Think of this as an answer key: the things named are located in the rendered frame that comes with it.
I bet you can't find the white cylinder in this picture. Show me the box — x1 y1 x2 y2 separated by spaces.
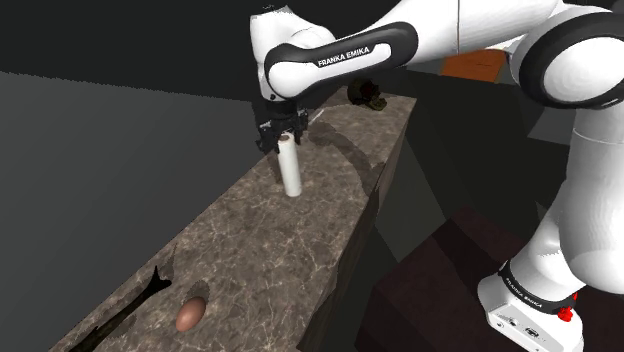
276 133 303 198

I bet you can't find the dark skull figure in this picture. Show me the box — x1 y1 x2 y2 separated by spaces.
346 79 388 112

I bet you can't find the brown egg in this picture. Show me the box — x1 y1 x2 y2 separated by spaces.
175 296 207 333

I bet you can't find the orange wooden furniture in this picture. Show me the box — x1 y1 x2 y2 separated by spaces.
440 48 512 85

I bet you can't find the black long utensil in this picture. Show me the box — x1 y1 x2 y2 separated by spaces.
67 265 173 352

